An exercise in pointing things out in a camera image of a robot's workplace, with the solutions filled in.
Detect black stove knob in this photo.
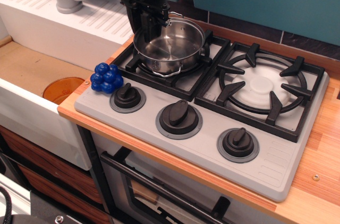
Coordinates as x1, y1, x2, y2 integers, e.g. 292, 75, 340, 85
217, 127, 260, 163
156, 99, 203, 140
109, 83, 146, 114

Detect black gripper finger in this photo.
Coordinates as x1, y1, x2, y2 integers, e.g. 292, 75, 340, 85
126, 3, 143, 33
141, 12, 162, 42

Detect black right stove knob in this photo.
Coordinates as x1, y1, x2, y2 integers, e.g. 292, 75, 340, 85
217, 127, 260, 163

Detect stainless steel pan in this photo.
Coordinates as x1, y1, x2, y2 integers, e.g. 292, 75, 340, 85
133, 18, 205, 77

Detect black left burner grate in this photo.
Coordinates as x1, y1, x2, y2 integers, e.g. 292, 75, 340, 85
111, 30, 231, 101

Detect black middle stove knob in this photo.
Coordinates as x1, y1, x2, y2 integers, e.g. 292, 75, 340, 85
156, 99, 203, 140

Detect white toy sink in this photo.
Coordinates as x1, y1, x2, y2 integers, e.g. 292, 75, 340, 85
1, 0, 132, 170

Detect orange plastic sink drain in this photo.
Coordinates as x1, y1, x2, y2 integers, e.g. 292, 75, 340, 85
42, 77, 84, 105

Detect black burner grate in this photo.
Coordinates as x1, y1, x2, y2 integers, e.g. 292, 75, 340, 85
111, 30, 231, 101
194, 42, 328, 143

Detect black braided cable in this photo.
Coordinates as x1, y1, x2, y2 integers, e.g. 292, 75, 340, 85
0, 186, 14, 224

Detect blue toy blueberry cluster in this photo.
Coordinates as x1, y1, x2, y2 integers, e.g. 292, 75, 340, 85
90, 63, 124, 94

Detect grey toy stove top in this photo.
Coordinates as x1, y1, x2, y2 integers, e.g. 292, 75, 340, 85
73, 18, 330, 203

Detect black left stove knob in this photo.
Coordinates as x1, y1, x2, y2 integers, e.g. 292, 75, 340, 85
109, 83, 146, 114

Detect oven door with black handle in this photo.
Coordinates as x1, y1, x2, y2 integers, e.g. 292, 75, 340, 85
99, 147, 280, 223

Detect black right burner grate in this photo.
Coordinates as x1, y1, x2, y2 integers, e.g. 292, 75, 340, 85
194, 42, 328, 143

